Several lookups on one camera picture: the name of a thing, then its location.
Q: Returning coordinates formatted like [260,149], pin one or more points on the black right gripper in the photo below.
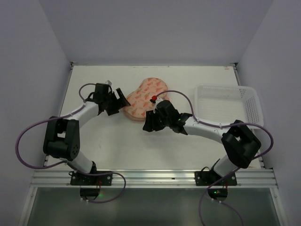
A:
[155,120]

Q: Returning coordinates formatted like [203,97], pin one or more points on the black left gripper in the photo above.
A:
[114,102]

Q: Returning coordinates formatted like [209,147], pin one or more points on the pink patterned mesh laundry bag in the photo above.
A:
[139,99]

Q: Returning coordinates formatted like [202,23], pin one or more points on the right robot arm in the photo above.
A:
[240,143]

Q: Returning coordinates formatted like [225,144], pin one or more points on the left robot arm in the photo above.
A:
[62,138]

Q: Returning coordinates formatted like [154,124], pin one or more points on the white plastic basket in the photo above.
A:
[225,104]

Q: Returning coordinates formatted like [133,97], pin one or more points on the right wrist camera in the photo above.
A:
[155,100]

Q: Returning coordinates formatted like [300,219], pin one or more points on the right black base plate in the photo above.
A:
[206,177]

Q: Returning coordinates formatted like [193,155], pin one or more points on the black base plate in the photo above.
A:
[206,177]
[78,179]

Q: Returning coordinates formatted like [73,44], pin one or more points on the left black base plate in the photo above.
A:
[78,179]

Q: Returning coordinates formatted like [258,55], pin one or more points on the aluminium mounting rail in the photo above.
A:
[244,178]

